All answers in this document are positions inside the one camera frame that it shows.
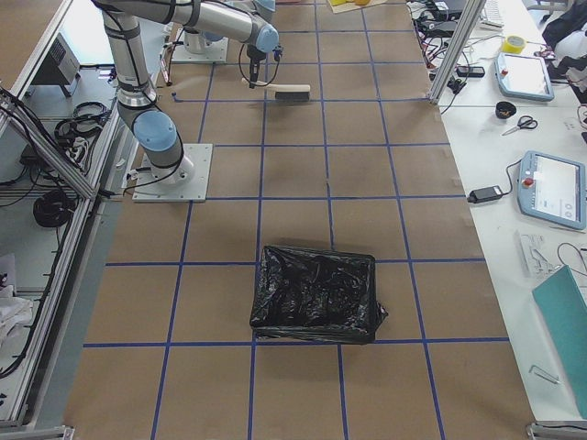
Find small black bowl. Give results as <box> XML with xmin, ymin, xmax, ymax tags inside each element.
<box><xmin>494</xmin><ymin>101</ymin><xmax>517</xmax><ymax>120</ymax></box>

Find near teach pendant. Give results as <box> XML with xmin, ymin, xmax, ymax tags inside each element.
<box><xmin>516</xmin><ymin>150</ymin><xmax>586</xmax><ymax>230</ymax></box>

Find white plastic dustpan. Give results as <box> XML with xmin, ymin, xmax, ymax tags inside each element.
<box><xmin>328</xmin><ymin>0</ymin><xmax>386</xmax><ymax>12</ymax></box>

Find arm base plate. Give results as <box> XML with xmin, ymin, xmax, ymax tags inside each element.
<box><xmin>131</xmin><ymin>143</ymin><xmax>213</xmax><ymax>203</ymax></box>
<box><xmin>172</xmin><ymin>28</ymin><xmax>228</xmax><ymax>64</ymax></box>

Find metal allen key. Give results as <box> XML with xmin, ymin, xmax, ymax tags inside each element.
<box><xmin>528</xmin><ymin>364</ymin><xmax>560</xmax><ymax>384</ymax></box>

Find far teach pendant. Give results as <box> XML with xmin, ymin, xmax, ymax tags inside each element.
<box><xmin>494</xmin><ymin>52</ymin><xmax>554</xmax><ymax>102</ymax></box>

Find yellow tape roll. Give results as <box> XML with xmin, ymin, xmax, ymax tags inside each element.
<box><xmin>501</xmin><ymin>35</ymin><xmax>526</xmax><ymax>54</ymax></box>

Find black handled scissors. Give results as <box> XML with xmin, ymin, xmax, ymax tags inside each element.
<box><xmin>503</xmin><ymin>115</ymin><xmax>538</xmax><ymax>136</ymax></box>

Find teach pendant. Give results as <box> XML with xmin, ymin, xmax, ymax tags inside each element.
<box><xmin>494</xmin><ymin>52</ymin><xmax>554</xmax><ymax>102</ymax></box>
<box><xmin>516</xmin><ymin>150</ymin><xmax>586</xmax><ymax>230</ymax></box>

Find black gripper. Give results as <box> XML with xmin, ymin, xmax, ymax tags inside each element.
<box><xmin>246</xmin><ymin>44</ymin><xmax>282</xmax><ymax>82</ymax></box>

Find aluminium frame post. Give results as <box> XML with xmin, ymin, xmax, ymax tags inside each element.
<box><xmin>428</xmin><ymin>0</ymin><xmax>485</xmax><ymax>105</ymax></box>

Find teal folder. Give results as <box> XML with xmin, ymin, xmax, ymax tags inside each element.
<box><xmin>532</xmin><ymin>266</ymin><xmax>586</xmax><ymax>419</ymax></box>

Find coiled black cable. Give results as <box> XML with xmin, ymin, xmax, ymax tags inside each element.
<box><xmin>32</xmin><ymin>188</ymin><xmax>77</xmax><ymax>229</ymax></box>

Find black power adapter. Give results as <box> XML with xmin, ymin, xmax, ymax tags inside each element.
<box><xmin>467</xmin><ymin>185</ymin><xmax>504</xmax><ymax>204</ymax></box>

